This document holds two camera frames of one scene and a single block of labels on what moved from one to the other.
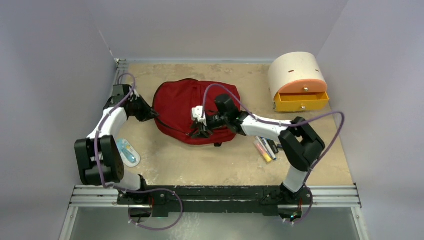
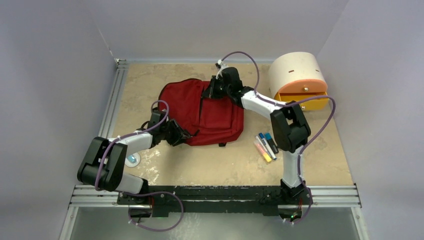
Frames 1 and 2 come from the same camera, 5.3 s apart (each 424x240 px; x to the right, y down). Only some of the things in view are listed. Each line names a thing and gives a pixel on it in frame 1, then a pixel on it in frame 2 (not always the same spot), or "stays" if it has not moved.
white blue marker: [269, 148] stays
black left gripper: [148, 113] → [178, 136]
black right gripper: [201, 130] → [211, 92]
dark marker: [273, 145] stays
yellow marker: [262, 151] stays
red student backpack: [174, 101] stays
